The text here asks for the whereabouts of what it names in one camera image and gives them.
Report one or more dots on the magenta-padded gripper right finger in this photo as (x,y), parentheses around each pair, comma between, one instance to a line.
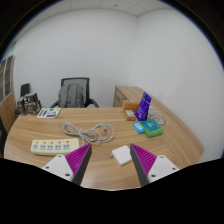
(162,165)

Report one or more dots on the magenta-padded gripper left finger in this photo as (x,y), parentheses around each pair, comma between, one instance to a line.
(58,165)

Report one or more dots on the white charger block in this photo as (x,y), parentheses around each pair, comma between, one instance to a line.
(121,155)

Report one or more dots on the cream power strip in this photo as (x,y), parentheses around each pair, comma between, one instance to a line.
(55,146)

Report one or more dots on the small blue box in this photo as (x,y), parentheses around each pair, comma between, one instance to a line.
(138,127)

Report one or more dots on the clear plastic bag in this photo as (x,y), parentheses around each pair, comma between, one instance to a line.
(157,115)

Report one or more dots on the printed paper sheet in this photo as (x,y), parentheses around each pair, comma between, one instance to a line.
(48,112)

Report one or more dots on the small tan box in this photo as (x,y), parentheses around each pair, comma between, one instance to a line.
(130,115)

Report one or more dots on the purple standing packet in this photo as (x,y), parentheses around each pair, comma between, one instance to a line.
(142,106)

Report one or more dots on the orange box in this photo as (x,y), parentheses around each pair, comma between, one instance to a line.
(129,106)

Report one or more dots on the small dark brown box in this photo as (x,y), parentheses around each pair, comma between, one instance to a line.
(20,106)

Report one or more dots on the grey backpack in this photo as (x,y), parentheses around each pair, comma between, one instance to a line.
(71,96)

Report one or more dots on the wooden cabinet with glass doors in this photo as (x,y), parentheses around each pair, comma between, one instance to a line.
(7,113)

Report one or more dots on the wooden side desk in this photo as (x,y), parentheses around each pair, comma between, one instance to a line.
(121,95)

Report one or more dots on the black visitor chair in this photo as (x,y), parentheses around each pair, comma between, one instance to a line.
(25,89)

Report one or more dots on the black mesh office chair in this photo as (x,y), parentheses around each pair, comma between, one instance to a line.
(86,86)

